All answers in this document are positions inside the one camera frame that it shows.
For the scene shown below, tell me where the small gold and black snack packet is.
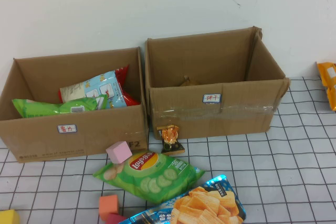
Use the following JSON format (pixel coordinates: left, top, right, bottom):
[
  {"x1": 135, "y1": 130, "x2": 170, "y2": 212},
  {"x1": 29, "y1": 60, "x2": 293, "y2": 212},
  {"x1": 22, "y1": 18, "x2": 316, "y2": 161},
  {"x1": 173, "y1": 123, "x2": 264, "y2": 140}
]
[{"x1": 156, "y1": 124, "x2": 186, "y2": 156}]

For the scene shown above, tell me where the green Lay's cucumber chips bag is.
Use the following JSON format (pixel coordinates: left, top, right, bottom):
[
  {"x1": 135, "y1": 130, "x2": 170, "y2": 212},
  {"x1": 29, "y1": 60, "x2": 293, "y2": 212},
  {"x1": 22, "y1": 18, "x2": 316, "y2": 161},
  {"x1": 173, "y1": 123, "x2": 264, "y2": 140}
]
[{"x1": 92, "y1": 151, "x2": 206, "y2": 205}]

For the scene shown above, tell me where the blue bag of orange crisps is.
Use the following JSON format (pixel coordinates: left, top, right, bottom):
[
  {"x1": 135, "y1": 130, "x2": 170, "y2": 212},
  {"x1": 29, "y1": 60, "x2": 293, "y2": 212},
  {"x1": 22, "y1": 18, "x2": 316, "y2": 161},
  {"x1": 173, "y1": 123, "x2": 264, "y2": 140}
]
[{"x1": 115, "y1": 174, "x2": 247, "y2": 224}]

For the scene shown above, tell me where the brown snack packet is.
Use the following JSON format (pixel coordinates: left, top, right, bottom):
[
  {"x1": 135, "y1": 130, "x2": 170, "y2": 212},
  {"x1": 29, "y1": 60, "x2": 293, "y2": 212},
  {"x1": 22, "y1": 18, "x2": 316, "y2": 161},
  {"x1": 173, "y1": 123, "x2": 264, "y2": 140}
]
[{"x1": 179, "y1": 75, "x2": 203, "y2": 87}]

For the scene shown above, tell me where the red snack bag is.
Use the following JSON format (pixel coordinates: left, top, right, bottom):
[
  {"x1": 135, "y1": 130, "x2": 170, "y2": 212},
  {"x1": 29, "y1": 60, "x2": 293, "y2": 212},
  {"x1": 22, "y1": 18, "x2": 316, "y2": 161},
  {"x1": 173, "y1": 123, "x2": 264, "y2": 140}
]
[{"x1": 114, "y1": 63, "x2": 141, "y2": 107}]

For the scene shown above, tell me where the light blue white snack bag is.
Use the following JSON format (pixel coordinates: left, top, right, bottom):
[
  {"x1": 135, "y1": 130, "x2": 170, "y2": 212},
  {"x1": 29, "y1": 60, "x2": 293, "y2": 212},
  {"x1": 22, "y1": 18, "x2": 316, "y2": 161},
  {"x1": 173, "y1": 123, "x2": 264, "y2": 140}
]
[{"x1": 59, "y1": 70, "x2": 127, "y2": 109}]

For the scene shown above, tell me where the green snack bag with barcode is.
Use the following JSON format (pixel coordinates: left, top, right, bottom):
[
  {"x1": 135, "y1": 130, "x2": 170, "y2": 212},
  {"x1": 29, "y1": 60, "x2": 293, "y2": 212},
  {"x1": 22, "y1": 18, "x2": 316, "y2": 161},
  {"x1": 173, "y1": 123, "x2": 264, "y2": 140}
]
[{"x1": 11, "y1": 94, "x2": 108, "y2": 119}]

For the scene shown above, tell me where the orange yellow snack bag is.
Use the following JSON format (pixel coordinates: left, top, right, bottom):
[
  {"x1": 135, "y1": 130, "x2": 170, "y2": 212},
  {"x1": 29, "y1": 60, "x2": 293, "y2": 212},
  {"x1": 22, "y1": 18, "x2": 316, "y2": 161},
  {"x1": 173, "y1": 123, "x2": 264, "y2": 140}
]
[{"x1": 316, "y1": 61, "x2": 336, "y2": 111}]

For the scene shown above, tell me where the white label with red writing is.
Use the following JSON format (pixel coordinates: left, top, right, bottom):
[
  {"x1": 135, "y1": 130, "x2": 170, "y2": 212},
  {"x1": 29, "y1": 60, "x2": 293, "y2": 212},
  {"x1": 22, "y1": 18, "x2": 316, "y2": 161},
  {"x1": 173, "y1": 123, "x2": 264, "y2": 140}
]
[
  {"x1": 57, "y1": 124, "x2": 78, "y2": 134},
  {"x1": 202, "y1": 93, "x2": 222, "y2": 103}
]

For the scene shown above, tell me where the taped cardboard box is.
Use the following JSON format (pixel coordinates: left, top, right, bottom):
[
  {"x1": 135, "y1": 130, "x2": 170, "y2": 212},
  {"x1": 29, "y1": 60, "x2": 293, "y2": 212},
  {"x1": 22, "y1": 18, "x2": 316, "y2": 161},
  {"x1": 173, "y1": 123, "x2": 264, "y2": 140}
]
[{"x1": 144, "y1": 26, "x2": 291, "y2": 141}]

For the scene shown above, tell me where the pink foam block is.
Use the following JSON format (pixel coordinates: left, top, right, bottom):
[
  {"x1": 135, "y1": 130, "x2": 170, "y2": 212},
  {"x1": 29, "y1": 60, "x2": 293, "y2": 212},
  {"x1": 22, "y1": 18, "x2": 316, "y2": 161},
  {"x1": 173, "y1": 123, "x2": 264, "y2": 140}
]
[{"x1": 106, "y1": 141, "x2": 133, "y2": 164}]

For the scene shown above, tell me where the cardboard box with F2 print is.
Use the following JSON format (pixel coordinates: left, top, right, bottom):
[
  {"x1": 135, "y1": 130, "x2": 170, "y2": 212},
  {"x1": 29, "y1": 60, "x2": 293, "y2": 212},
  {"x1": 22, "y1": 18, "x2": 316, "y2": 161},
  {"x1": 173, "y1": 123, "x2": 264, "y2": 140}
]
[{"x1": 0, "y1": 47, "x2": 150, "y2": 164}]

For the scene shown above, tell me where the orange foam cube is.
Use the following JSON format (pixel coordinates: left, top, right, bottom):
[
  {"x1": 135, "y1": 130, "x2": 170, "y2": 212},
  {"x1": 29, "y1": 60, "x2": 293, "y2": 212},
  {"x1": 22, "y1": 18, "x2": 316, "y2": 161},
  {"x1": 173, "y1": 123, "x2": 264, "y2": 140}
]
[{"x1": 98, "y1": 194, "x2": 119, "y2": 221}]

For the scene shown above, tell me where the white grid pattern tablecloth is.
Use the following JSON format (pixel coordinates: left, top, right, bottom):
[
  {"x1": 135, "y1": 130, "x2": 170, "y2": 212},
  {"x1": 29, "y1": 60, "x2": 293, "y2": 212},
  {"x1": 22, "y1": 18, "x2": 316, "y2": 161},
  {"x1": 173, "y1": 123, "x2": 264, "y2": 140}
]
[{"x1": 0, "y1": 76, "x2": 336, "y2": 224}]

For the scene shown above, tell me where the red foam cube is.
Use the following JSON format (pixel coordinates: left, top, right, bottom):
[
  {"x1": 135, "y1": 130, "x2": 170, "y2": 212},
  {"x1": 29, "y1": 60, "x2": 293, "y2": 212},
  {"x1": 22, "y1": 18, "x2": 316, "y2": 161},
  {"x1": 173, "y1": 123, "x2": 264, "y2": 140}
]
[{"x1": 104, "y1": 212, "x2": 129, "y2": 224}]

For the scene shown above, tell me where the yellow foam block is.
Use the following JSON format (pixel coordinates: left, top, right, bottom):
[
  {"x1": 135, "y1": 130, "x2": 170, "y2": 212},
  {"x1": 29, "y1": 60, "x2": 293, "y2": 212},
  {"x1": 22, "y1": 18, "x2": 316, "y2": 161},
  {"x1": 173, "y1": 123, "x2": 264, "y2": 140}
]
[{"x1": 0, "y1": 209, "x2": 20, "y2": 224}]

